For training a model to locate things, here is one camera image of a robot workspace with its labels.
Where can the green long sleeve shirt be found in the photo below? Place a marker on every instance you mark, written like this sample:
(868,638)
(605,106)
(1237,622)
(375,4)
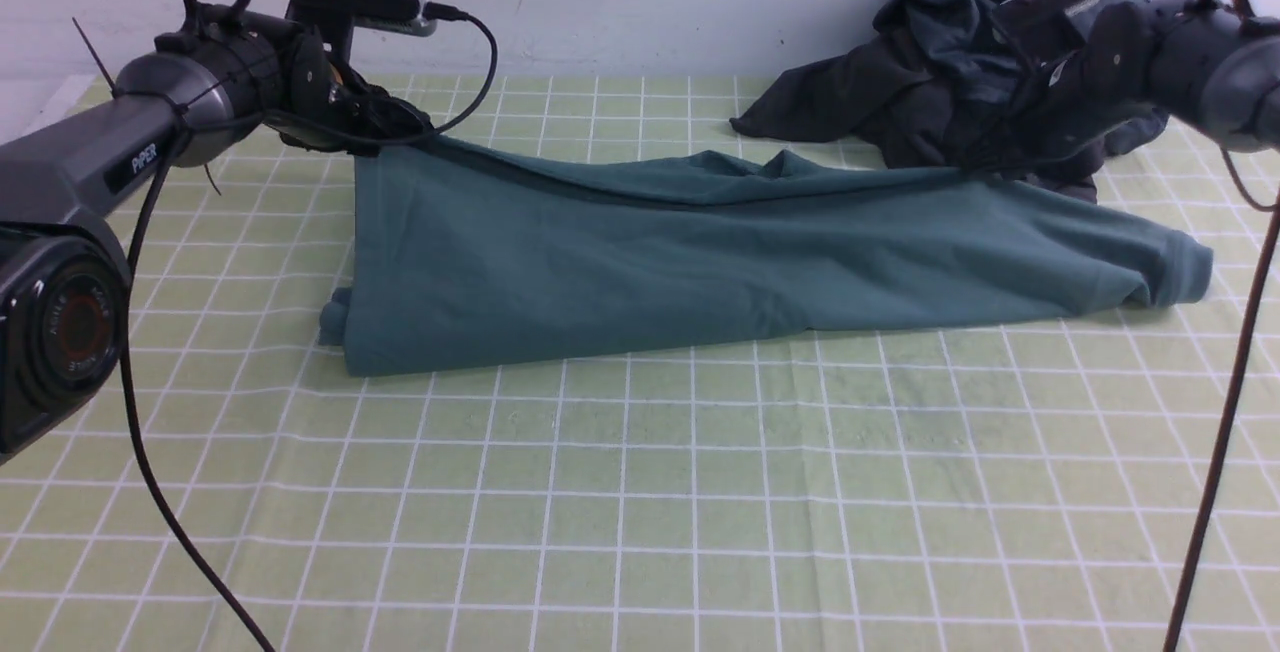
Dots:
(467,257)

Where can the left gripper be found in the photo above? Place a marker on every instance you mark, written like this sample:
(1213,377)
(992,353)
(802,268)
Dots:
(328,107)

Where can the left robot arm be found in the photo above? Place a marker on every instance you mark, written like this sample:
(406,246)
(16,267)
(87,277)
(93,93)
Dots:
(204,88)

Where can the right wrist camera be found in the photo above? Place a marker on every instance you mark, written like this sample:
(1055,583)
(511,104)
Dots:
(1016,19)

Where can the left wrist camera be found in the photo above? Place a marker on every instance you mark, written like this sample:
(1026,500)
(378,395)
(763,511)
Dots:
(360,7)

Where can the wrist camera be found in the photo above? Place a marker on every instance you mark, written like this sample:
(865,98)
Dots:
(1016,19)
(360,7)

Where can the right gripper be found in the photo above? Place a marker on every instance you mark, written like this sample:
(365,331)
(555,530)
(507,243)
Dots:
(1052,127)

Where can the green checkered tablecloth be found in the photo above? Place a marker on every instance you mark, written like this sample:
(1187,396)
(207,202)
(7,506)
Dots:
(1018,489)

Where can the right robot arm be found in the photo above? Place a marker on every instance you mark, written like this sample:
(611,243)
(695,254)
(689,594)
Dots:
(1211,70)

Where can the dark clothes pile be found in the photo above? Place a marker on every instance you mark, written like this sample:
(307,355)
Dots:
(934,72)

